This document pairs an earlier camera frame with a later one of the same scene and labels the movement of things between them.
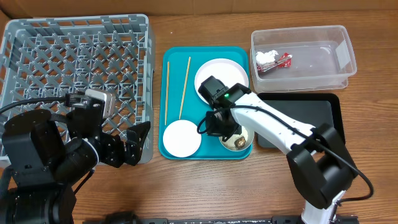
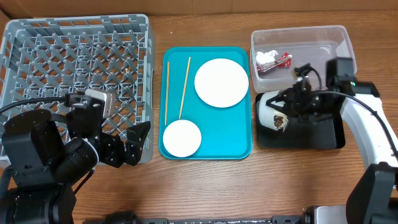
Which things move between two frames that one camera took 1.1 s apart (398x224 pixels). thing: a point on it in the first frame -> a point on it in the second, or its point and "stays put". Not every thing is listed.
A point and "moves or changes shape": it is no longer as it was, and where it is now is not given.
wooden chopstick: [185, 87] stays put
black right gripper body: [216, 126] -> [296, 100]
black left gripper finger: [138, 132] stays put
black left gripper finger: [132, 152] stays put
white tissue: [267, 57] stays put
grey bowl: [229, 144] moves or changes shape
